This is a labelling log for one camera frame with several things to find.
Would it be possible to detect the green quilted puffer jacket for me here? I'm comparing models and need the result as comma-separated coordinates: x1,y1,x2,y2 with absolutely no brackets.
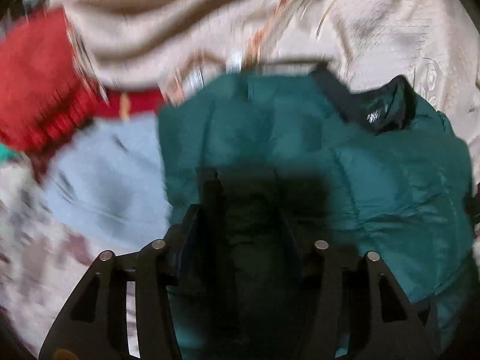
159,70,479,359

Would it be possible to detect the floral white red bedspread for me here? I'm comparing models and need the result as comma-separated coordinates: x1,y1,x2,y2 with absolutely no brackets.
0,89,166,357

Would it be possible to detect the light blue folded garment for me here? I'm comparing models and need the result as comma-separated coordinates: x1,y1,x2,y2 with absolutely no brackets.
43,113,172,250

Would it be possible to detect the teal green cloth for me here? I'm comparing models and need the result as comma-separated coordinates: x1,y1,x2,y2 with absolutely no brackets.
0,144,18,163

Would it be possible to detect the red ruffled pillow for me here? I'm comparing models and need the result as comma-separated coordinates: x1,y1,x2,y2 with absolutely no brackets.
1,9,98,153

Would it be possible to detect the beige embroidered blanket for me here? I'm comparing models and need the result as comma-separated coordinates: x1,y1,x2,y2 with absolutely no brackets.
49,0,479,167

